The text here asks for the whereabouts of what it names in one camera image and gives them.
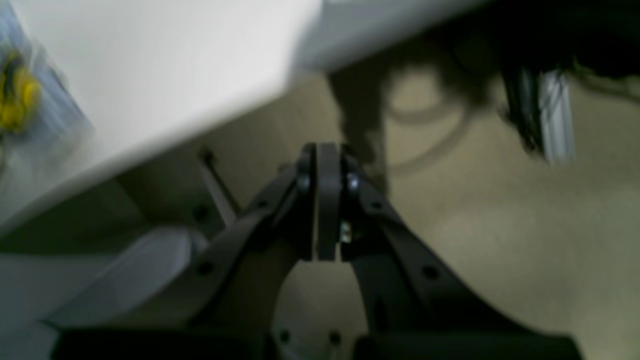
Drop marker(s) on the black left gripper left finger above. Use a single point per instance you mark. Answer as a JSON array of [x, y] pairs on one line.
[[221, 307]]

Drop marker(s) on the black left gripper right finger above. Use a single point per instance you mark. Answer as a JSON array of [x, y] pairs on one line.
[[416, 307]]

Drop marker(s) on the grey table leg base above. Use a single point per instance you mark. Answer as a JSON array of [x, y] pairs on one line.
[[187, 204]]

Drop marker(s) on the clear bag yellow contents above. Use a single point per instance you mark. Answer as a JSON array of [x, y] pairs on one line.
[[40, 120]]

